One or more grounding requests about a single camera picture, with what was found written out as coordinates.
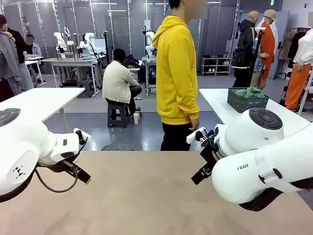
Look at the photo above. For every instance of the grey background work table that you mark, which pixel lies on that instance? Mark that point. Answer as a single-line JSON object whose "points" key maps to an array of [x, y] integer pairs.
{"points": [[149, 61], [73, 62]]}

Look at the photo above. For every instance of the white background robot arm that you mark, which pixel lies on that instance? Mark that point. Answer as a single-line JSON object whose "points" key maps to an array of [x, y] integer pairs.
{"points": [[149, 44], [60, 39], [88, 40]]}

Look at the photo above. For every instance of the wooden shelf rack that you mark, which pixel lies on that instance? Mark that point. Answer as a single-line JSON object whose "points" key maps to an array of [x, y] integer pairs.
{"points": [[67, 52]]}

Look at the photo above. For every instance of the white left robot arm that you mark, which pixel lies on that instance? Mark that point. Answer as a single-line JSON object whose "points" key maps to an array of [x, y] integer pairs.
{"points": [[19, 147]]}

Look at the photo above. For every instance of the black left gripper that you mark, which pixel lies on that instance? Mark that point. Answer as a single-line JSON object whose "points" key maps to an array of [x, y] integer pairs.
{"points": [[56, 166]]}

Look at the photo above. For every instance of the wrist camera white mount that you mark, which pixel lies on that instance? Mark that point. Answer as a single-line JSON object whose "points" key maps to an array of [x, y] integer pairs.
{"points": [[194, 137], [82, 135]]}

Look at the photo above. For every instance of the mannequin in black jacket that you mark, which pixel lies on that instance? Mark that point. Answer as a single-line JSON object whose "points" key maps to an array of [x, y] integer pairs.
{"points": [[244, 49]]}

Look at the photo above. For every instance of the mannequin in orange coat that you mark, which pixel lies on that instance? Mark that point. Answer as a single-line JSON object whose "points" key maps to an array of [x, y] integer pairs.
{"points": [[266, 49]]}

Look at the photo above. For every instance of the seated person cream jacket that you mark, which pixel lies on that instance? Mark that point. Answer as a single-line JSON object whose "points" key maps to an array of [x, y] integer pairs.
{"points": [[117, 80]]}

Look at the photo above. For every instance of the person in grey jacket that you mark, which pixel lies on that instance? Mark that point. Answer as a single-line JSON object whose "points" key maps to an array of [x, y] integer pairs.
{"points": [[34, 51]]}

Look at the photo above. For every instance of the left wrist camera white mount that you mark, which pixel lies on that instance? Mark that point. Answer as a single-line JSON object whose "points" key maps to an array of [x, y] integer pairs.
{"points": [[82, 135]]}

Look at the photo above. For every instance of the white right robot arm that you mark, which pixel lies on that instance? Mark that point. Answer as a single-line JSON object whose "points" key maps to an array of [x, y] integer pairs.
{"points": [[244, 171]]}

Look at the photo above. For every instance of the person's right hand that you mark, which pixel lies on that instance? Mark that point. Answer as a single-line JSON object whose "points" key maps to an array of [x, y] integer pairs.
{"points": [[194, 124]]}

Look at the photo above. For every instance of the clothes rack with garments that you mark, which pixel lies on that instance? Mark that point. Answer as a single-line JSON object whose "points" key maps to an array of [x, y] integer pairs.
{"points": [[288, 46]]}

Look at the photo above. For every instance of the white shoe rack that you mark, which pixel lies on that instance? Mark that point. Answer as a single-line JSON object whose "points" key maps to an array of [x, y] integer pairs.
{"points": [[216, 66]]}

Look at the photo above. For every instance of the black plastic stool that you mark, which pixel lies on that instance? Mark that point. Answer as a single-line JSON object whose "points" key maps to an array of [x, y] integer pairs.
{"points": [[118, 115]]}

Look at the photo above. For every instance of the dark grey mesh basket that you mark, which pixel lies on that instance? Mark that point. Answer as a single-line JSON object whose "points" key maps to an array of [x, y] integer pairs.
{"points": [[244, 105]]}

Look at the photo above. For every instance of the green towel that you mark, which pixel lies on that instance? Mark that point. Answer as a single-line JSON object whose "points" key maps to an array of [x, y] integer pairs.
{"points": [[254, 93]]}

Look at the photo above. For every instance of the round dark floor base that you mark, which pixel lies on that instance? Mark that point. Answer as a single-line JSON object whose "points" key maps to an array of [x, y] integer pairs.
{"points": [[117, 147]]}

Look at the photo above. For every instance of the person holding grey coat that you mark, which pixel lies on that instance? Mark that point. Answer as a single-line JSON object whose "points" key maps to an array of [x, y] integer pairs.
{"points": [[9, 61]]}

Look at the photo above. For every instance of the small black step stool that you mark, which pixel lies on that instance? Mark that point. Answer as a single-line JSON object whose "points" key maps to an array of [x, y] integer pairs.
{"points": [[84, 86]]}

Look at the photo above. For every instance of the person in yellow hoodie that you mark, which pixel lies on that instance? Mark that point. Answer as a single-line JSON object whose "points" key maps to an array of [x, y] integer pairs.
{"points": [[176, 73]]}

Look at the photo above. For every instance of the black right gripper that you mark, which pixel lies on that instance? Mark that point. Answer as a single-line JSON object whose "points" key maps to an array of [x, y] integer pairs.
{"points": [[210, 154]]}

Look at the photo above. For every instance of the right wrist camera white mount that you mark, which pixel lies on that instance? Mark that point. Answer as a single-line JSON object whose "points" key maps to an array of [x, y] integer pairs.
{"points": [[194, 137]]}

